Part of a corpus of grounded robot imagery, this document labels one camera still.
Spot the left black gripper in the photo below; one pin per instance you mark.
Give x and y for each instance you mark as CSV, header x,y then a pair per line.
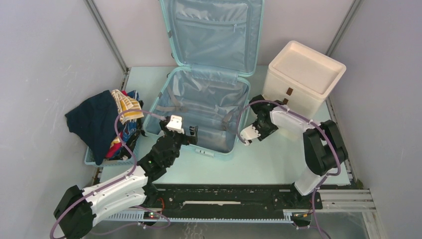
x,y
186,139

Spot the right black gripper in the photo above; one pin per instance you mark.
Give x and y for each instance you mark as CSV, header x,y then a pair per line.
x,y
272,129

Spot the cream plastic drawer cabinet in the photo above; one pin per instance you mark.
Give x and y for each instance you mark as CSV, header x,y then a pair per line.
x,y
302,78

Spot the yellow white striped garment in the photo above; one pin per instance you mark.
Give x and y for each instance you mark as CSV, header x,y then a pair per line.
x,y
128,101

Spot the light blue ribbed suitcase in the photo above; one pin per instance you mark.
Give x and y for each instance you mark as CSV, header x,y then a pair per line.
x,y
215,44

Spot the dark navy garment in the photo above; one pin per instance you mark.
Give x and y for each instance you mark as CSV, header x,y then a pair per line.
x,y
93,122

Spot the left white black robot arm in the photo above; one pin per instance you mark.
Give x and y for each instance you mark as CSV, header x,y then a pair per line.
x,y
80,210

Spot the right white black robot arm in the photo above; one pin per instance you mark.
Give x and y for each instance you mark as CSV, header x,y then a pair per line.
x,y
324,147

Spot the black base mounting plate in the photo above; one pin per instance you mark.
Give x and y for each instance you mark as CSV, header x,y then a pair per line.
x,y
229,202

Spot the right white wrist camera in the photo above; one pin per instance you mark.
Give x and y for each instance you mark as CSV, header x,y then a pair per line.
x,y
248,134

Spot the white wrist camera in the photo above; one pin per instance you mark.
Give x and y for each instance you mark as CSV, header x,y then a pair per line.
x,y
175,124
248,134

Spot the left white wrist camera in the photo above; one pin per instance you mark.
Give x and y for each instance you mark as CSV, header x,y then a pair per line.
x,y
175,124

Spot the aluminium frame rail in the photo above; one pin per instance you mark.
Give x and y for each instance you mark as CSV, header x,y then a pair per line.
x,y
333,200

